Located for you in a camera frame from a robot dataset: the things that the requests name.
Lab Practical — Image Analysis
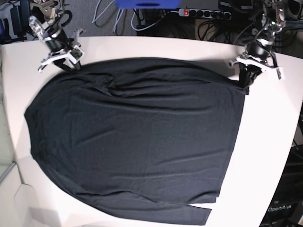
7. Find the dark navy long-sleeve shirt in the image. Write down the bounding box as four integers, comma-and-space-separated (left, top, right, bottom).
24, 58, 248, 226

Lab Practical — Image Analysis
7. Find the white cable bundle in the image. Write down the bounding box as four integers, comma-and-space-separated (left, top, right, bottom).
91, 0, 164, 34

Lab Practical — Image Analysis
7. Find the black power adapter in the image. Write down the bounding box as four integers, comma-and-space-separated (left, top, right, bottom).
10, 0, 31, 36

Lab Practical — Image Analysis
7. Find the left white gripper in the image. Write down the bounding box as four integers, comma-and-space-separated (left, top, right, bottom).
229, 53, 284, 87

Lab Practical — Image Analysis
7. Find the black OpenArm control box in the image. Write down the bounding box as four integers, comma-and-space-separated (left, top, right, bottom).
260, 145, 303, 227

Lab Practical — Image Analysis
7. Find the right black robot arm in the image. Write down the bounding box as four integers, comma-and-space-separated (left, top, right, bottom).
28, 0, 85, 72

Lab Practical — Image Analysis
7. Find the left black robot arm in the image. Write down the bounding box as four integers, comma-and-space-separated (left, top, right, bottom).
229, 0, 286, 89

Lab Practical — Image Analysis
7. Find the white power strip red switch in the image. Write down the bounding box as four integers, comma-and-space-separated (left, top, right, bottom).
176, 8, 232, 20

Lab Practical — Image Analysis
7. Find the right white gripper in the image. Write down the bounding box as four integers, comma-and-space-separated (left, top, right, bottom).
38, 28, 85, 72

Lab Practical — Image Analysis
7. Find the blue plastic box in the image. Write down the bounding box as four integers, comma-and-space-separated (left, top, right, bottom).
115, 0, 181, 9

